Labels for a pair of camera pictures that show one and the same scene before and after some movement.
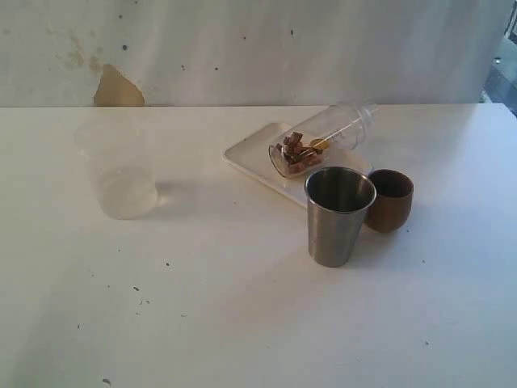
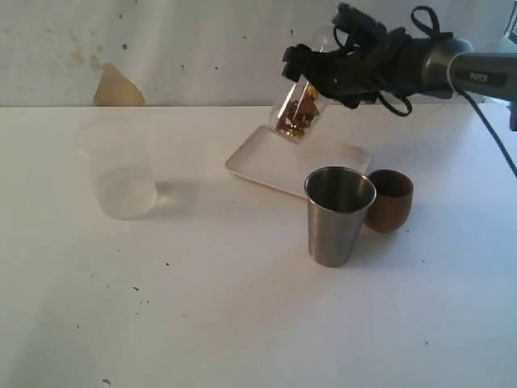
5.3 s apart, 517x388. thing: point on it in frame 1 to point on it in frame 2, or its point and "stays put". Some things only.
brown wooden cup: (393, 204) stays put
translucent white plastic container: (120, 155) stays put
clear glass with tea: (328, 132) to (301, 109)
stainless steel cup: (338, 199) stays put
